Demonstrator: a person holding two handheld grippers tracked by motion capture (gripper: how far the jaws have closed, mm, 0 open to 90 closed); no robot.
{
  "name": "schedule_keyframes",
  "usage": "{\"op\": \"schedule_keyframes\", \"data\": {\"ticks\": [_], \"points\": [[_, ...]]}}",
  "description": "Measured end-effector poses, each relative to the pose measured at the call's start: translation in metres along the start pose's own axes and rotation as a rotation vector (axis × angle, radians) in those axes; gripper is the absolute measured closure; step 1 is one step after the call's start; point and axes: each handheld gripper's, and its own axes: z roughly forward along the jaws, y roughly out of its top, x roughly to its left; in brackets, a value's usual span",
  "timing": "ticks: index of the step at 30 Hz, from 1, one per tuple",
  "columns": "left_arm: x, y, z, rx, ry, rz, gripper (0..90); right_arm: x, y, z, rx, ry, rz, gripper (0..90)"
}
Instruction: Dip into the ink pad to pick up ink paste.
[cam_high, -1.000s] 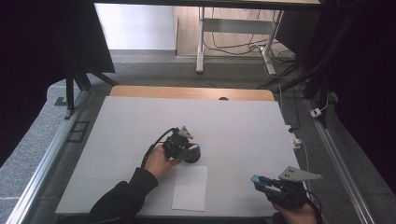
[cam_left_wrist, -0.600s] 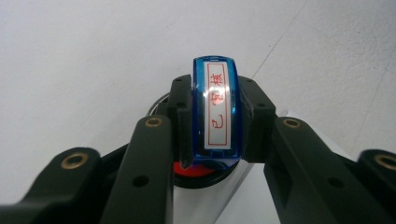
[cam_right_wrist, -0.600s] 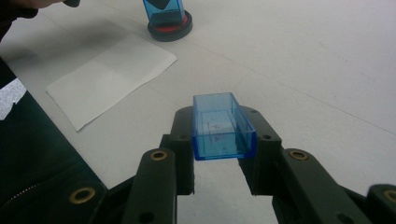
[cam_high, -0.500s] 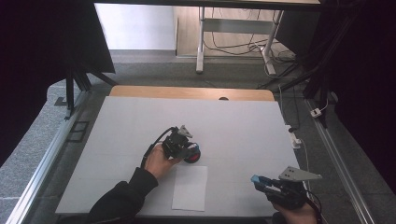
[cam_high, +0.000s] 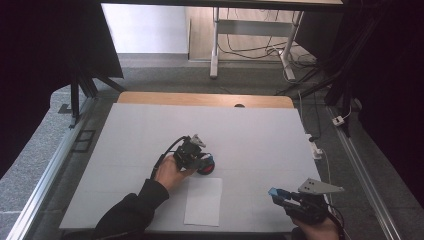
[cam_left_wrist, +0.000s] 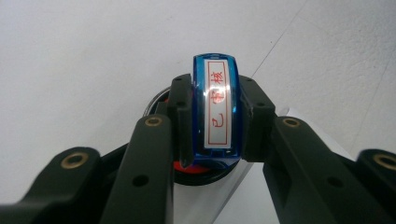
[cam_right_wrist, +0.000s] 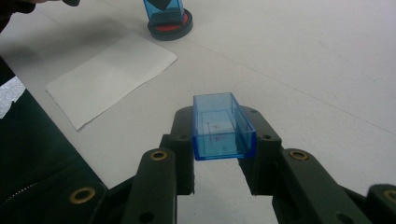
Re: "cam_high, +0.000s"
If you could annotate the blue transparent stamp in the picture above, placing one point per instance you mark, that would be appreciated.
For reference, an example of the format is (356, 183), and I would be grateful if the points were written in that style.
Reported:
(274, 192)

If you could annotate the white paper sheet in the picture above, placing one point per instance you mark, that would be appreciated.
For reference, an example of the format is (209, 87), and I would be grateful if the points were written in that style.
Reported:
(203, 201)

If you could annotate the black tripod stand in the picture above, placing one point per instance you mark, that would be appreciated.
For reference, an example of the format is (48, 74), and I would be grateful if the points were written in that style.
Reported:
(76, 96)

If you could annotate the white plug adapter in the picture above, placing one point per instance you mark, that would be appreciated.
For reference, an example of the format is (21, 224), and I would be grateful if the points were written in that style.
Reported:
(338, 120)

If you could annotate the black curtain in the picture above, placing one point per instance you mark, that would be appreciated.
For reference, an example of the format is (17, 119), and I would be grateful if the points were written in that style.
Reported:
(390, 83)
(40, 66)

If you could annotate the white power strip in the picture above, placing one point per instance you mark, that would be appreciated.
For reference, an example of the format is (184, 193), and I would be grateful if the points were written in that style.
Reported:
(315, 148)

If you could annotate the white table cover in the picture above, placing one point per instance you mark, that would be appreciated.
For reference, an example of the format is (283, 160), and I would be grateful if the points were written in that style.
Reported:
(253, 140)

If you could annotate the person's left hand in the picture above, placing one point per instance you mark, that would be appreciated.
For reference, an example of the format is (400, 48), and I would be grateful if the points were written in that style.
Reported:
(170, 173)

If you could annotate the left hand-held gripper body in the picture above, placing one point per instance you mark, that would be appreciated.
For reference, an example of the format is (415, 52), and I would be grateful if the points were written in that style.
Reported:
(188, 153)

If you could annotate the person's right hand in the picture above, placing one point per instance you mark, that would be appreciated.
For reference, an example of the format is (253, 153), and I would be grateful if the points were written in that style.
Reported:
(316, 231)

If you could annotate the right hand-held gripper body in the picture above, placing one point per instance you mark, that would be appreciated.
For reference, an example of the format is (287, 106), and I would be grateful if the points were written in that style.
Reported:
(311, 206)

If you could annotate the aluminium rail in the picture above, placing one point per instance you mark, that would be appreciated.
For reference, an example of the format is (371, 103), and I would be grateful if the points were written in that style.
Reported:
(363, 173)
(46, 173)

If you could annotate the white desk frame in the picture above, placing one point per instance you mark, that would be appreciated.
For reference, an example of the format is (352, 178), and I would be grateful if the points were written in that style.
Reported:
(215, 43)

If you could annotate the red ink pad black case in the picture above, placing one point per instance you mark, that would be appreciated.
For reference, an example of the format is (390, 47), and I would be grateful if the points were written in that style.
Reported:
(206, 167)

